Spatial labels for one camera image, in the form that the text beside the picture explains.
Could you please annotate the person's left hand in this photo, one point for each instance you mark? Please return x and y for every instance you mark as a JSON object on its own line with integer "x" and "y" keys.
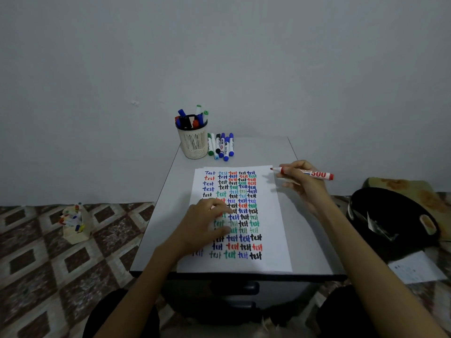
{"x": 193, "y": 232}

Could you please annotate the person's right hand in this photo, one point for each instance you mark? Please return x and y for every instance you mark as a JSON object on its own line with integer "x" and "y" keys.
{"x": 315, "y": 193}

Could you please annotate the white paper with colored writing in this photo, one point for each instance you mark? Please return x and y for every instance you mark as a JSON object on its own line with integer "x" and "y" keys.
{"x": 275, "y": 242}

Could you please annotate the row of colored markers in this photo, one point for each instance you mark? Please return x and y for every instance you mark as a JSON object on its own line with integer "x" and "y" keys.
{"x": 221, "y": 146}

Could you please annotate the black capped script label marker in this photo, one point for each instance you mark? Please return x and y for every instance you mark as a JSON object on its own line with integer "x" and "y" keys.
{"x": 185, "y": 123}

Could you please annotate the blue capped white marker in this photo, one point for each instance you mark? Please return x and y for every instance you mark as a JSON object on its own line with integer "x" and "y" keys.
{"x": 178, "y": 122}

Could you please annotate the slim white marker green end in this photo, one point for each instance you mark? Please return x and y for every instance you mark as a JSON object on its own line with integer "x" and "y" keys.
{"x": 198, "y": 108}
{"x": 205, "y": 113}

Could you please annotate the person's right forearm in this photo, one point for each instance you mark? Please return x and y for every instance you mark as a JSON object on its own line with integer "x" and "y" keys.
{"x": 380, "y": 285}

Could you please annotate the person's left forearm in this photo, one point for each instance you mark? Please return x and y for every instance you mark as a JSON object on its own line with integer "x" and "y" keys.
{"x": 134, "y": 299}

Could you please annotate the person's right leg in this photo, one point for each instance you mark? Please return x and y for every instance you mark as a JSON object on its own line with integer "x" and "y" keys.
{"x": 338, "y": 313}

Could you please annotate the person's leg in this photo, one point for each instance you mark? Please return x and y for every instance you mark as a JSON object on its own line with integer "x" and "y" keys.
{"x": 105, "y": 320}
{"x": 338, "y": 313}

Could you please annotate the person's left leg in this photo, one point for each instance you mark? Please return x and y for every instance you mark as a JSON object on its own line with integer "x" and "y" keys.
{"x": 105, "y": 320}

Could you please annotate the black plastic bucket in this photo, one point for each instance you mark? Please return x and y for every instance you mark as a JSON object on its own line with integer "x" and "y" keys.
{"x": 387, "y": 207}

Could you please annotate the beige mesh cup black rim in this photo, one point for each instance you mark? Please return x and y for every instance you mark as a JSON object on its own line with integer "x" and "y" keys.
{"x": 193, "y": 144}

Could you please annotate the yellow floral cushion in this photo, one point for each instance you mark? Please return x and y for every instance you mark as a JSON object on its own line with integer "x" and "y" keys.
{"x": 405, "y": 184}

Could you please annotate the beige fuzzy cloth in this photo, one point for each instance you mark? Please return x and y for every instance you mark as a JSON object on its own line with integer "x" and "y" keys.
{"x": 218, "y": 332}

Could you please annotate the grey drawer cabinet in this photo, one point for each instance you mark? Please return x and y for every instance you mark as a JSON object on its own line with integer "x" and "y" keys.
{"x": 282, "y": 292}

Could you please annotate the small cream box of pens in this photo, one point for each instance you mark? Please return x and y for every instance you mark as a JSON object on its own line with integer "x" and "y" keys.
{"x": 75, "y": 237}

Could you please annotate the white sheet with faint marks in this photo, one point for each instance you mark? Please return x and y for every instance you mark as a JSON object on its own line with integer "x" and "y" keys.
{"x": 417, "y": 269}

